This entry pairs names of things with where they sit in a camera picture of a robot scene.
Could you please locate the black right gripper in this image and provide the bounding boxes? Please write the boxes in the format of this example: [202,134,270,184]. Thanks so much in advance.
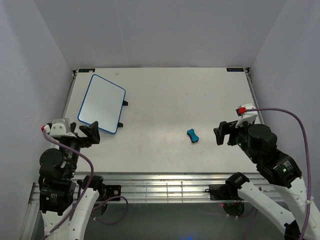
[212,117,259,163]

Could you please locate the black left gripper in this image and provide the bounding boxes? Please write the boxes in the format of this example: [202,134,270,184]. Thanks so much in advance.
[59,119,100,177]

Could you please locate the blue bone-shaped whiteboard eraser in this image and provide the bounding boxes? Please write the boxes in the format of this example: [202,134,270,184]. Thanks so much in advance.
[186,128,199,143]

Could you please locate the blue-framed whiteboard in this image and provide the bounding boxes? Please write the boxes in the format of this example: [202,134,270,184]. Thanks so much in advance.
[77,74,126,134]

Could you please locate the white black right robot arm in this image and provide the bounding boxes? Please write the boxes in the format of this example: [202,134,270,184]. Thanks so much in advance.
[213,121,320,240]

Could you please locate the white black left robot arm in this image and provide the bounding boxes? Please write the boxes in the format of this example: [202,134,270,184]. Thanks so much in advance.
[38,118,106,240]

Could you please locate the dark corner label left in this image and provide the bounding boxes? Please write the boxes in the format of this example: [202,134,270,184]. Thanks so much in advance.
[78,68,96,73]

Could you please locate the dark corner label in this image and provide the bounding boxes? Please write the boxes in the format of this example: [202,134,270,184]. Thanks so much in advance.
[226,67,244,72]
[78,68,96,73]

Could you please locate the dark corner label right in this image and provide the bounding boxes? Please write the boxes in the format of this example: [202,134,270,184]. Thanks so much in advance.
[226,67,244,72]

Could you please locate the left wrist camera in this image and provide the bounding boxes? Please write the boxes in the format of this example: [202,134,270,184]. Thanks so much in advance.
[41,118,71,138]

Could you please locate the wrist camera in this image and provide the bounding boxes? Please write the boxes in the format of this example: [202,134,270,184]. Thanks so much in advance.
[41,118,71,138]
[235,103,258,128]

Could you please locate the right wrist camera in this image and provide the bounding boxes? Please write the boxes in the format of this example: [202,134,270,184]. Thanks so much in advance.
[235,103,258,128]

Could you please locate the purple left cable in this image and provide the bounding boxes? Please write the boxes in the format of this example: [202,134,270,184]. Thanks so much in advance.
[43,131,129,235]

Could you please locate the purple cable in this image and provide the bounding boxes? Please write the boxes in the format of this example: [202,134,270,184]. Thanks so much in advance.
[243,107,312,240]
[43,131,129,235]

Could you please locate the wire whiteboard stand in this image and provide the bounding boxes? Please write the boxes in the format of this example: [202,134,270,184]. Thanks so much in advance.
[117,100,129,128]

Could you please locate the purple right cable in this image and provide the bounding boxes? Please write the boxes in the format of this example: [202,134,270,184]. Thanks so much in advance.
[243,107,312,240]

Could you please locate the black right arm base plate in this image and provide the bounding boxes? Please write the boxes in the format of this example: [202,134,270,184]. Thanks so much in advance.
[204,184,243,201]

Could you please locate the aluminium table edge rail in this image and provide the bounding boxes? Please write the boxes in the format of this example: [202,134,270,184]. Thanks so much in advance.
[244,67,265,124]

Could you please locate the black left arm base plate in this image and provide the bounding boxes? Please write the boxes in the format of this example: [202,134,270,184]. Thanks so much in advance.
[97,184,122,202]

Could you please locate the aluminium front frame rails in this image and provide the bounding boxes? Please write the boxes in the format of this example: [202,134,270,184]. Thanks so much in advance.
[28,172,301,205]

